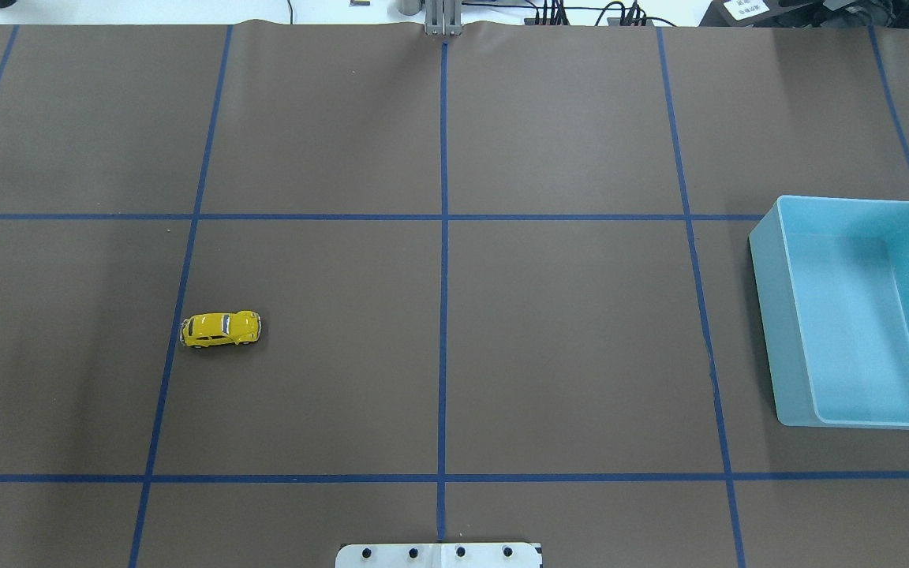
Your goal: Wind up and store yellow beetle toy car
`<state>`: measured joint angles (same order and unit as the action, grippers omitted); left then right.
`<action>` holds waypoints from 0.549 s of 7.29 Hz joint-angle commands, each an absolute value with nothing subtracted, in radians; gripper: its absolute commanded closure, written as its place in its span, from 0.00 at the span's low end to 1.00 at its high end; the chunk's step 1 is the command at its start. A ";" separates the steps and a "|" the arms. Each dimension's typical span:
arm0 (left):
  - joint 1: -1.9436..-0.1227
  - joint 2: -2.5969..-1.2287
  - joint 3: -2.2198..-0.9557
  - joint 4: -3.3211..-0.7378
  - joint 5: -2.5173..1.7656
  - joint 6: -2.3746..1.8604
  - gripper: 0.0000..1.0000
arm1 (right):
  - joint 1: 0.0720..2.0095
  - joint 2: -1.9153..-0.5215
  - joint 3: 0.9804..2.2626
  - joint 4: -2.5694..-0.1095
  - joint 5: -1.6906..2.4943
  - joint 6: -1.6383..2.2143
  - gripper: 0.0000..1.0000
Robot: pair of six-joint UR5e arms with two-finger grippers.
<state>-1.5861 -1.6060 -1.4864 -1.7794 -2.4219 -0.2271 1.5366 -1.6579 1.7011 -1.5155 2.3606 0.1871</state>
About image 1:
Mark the yellow beetle toy car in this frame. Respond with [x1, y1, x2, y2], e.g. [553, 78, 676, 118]
[178, 310, 262, 349]

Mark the brown table mat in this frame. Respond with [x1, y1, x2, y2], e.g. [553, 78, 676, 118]
[0, 21, 909, 567]

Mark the white label card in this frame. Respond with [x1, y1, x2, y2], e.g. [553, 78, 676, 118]
[722, 0, 769, 21]

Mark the light blue plastic bin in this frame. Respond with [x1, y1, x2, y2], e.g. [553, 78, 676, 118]
[748, 195, 909, 429]

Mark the grey aluminium camera post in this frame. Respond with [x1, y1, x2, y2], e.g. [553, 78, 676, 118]
[422, 0, 464, 36]

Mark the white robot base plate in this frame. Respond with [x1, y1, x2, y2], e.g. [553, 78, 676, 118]
[335, 542, 544, 567]

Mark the black cable bundle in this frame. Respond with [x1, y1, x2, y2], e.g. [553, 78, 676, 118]
[524, 0, 655, 27]

